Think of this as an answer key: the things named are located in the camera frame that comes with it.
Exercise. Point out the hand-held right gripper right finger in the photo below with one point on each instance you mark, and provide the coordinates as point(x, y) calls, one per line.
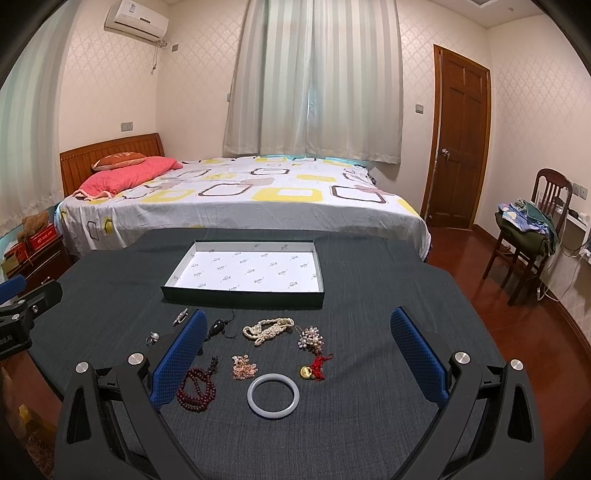
point(418, 355)

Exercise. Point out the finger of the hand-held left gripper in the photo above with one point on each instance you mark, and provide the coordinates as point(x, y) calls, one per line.
point(44, 297)
point(11, 288)

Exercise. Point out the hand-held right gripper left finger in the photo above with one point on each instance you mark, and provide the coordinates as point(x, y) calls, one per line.
point(180, 355)

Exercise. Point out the small silver pendant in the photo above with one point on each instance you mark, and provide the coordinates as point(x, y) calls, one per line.
point(180, 317)

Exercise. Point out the white jade bangle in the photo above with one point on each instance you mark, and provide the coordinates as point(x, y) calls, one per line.
point(250, 396)

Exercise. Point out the green jewelry box white inside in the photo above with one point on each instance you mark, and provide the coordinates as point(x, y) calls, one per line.
point(240, 267)

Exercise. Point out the wooden nightstand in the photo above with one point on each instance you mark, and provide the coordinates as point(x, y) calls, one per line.
point(46, 267)

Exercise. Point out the red box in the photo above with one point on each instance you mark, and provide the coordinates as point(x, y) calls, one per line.
point(41, 240)

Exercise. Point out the brown teddy bear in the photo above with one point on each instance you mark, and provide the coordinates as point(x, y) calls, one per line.
point(33, 224)

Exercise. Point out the pink pillow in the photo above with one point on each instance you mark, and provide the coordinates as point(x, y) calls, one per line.
point(124, 177)

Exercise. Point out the orange cushion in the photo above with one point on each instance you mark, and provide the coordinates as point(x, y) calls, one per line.
point(117, 160)

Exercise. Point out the pile of clothes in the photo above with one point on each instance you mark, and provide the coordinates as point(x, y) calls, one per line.
point(521, 235)

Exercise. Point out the wooden headboard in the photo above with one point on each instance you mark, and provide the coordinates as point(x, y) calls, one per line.
point(115, 145)

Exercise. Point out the bed with patterned sheet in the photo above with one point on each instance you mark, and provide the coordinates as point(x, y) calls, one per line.
point(277, 207)

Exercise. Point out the white side cabinet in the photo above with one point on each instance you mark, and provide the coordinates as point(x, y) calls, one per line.
point(577, 230)

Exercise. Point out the dark wooden chair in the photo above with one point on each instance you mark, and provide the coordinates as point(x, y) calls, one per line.
point(549, 177)

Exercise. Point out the brown wooden door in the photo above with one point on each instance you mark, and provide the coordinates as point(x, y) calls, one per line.
point(461, 138)

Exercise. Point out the white curtain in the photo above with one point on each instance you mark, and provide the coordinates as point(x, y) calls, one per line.
point(314, 83)

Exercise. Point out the white air conditioner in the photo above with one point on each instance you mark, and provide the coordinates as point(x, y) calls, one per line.
point(138, 18)

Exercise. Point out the wall socket by chair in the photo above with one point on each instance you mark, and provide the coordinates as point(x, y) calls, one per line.
point(580, 189)

